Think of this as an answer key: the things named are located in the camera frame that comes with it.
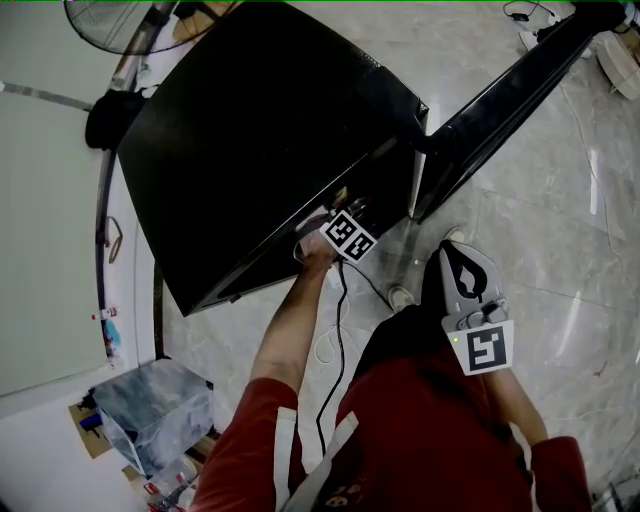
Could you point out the black standing fan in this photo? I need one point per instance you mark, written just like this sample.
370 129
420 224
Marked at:
125 25

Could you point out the person's white shoe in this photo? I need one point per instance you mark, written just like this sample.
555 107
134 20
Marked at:
455 234
401 298

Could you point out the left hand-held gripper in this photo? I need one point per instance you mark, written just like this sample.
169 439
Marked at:
348 236

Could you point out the person's black trousers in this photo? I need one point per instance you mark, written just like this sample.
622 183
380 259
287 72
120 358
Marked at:
400 330

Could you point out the brown cardboard sheet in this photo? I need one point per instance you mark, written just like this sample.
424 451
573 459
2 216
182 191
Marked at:
85 440

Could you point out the person's right forearm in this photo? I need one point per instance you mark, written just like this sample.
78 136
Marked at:
517 405

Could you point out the black bag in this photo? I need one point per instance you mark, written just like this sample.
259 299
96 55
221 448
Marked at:
112 117

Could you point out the black mini fridge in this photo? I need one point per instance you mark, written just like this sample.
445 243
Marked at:
240 150

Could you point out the person's red shirt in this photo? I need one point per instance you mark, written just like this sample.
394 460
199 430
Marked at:
425 440

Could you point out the person's left forearm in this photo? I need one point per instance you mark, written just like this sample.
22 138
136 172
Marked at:
290 330

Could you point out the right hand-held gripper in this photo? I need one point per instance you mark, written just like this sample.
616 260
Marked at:
482 347

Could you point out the white power strip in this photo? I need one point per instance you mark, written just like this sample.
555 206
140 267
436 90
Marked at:
537 37

